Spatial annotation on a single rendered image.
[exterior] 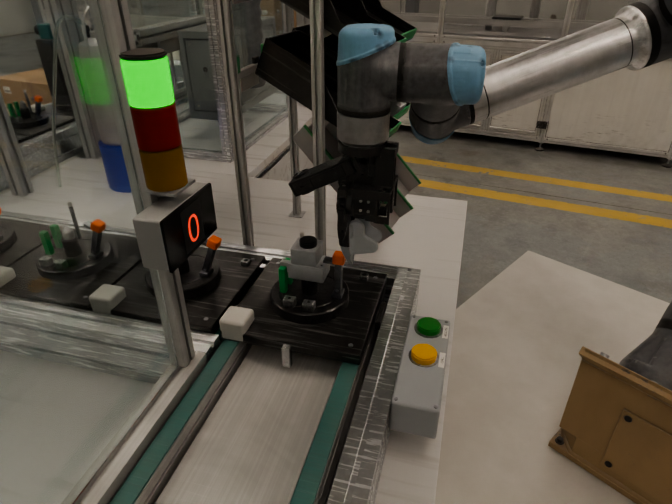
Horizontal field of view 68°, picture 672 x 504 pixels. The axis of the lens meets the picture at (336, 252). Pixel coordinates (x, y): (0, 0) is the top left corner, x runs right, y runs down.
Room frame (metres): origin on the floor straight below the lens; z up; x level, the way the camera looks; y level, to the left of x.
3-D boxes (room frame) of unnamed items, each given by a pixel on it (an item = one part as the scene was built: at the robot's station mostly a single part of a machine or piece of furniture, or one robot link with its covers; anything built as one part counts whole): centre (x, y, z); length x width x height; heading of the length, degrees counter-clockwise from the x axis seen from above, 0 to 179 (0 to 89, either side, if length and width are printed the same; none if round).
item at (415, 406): (0.59, -0.14, 0.93); 0.21 x 0.07 x 0.06; 165
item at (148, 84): (0.58, 0.21, 1.38); 0.05 x 0.05 x 0.05
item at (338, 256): (0.72, 0.00, 1.04); 0.04 x 0.02 x 0.08; 75
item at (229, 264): (0.80, 0.29, 1.01); 0.24 x 0.24 x 0.13; 75
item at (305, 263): (0.73, 0.06, 1.06); 0.08 x 0.04 x 0.07; 75
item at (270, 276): (0.73, 0.05, 0.96); 0.24 x 0.24 x 0.02; 75
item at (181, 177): (0.58, 0.21, 1.28); 0.05 x 0.05 x 0.05
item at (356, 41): (0.71, -0.04, 1.37); 0.09 x 0.08 x 0.11; 80
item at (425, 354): (0.59, -0.14, 0.96); 0.04 x 0.04 x 0.02
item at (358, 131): (0.71, -0.04, 1.29); 0.08 x 0.08 x 0.05
